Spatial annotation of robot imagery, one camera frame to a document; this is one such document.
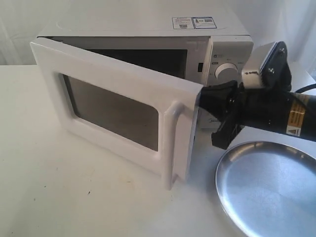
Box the round stainless steel tray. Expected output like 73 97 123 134
215 141 316 237

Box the upper white control knob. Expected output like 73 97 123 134
215 63 239 80

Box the white label sticker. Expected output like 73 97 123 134
172 17 195 30

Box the white microwave door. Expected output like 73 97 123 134
31 38 202 190

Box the white microwave oven body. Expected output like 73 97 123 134
36 1 253 88

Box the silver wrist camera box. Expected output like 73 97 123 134
241 41 292 90

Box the blue label sticker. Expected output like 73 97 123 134
192 16 217 30

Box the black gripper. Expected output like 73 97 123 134
198 80 269 150

